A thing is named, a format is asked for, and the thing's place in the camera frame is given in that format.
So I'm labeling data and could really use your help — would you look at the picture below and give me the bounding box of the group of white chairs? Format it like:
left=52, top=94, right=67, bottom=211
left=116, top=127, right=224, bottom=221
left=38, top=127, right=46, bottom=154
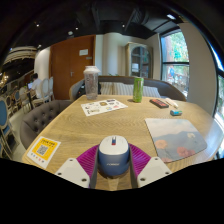
left=0, top=76, right=54, bottom=158

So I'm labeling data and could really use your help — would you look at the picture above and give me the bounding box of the small teal block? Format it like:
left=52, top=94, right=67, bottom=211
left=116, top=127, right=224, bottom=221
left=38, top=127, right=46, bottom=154
left=169, top=109, right=183, bottom=117

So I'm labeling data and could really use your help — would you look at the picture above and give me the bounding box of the red and black flat case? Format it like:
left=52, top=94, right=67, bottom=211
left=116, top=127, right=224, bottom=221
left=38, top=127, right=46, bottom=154
left=149, top=98, right=170, bottom=109

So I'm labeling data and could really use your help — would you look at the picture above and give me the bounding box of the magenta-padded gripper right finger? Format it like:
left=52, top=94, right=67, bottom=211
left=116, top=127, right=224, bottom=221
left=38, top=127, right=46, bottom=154
left=128, top=143, right=173, bottom=189

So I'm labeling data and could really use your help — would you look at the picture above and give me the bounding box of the green drink can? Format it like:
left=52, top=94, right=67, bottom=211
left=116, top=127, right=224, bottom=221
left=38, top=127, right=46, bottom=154
left=132, top=76, right=145, bottom=104

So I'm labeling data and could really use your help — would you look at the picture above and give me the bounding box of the blue and white computer mouse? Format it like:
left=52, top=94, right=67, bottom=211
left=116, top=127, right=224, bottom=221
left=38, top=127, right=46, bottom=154
left=97, top=134, right=131, bottom=178

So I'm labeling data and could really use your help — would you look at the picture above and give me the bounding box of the orange wooden door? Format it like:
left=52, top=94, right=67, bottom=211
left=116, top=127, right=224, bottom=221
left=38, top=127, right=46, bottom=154
left=50, top=34, right=97, bottom=101

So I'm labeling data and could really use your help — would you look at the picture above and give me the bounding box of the small white packet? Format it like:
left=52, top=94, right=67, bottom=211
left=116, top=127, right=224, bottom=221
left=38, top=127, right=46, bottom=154
left=165, top=97, right=179, bottom=109

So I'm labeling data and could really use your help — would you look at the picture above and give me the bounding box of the curved side window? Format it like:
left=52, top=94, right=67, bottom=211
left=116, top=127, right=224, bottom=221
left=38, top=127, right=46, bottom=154
left=213, top=69, right=224, bottom=125

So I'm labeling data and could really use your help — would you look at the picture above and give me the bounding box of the striped cushion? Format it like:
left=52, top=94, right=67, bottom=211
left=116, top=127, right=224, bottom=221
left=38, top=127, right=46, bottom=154
left=99, top=82, right=116, bottom=96
left=113, top=83, right=162, bottom=99

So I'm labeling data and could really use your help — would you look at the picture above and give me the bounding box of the person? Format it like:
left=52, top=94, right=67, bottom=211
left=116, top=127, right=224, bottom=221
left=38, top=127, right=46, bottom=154
left=27, top=72, right=43, bottom=99

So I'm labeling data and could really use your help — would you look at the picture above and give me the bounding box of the large black frame window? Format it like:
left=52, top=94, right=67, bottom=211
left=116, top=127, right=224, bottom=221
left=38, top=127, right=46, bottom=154
left=160, top=29, right=190, bottom=98

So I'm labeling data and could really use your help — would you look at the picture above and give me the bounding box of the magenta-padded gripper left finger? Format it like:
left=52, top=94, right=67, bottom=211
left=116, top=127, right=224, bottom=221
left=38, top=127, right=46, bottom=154
left=54, top=143, right=101, bottom=189

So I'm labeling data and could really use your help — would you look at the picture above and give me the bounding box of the flower print mouse pad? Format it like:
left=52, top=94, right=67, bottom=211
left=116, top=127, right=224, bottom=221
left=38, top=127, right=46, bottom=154
left=144, top=117, right=208, bottom=164

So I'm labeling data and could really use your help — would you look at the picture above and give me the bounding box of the grey tufted armchair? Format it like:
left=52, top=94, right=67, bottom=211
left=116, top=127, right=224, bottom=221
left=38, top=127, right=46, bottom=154
left=19, top=99, right=73, bottom=150

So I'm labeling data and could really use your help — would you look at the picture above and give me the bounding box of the black backpack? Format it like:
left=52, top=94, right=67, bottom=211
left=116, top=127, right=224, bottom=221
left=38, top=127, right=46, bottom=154
left=75, top=83, right=102, bottom=99

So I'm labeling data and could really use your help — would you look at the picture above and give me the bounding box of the glass door cabinet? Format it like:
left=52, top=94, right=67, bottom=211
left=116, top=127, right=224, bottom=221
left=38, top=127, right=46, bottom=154
left=125, top=41, right=154, bottom=80

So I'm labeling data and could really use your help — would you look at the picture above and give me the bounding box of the white printed sticker sheet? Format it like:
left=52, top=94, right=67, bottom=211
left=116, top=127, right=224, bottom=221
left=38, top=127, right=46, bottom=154
left=80, top=98, right=129, bottom=118

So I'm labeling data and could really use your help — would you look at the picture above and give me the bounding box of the yellow code sticker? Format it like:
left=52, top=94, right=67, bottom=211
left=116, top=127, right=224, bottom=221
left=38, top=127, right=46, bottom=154
left=26, top=135, right=62, bottom=169

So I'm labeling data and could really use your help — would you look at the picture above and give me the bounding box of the clear shaker bottle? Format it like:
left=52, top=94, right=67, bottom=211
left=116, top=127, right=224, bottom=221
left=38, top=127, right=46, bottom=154
left=82, top=65, right=102, bottom=101

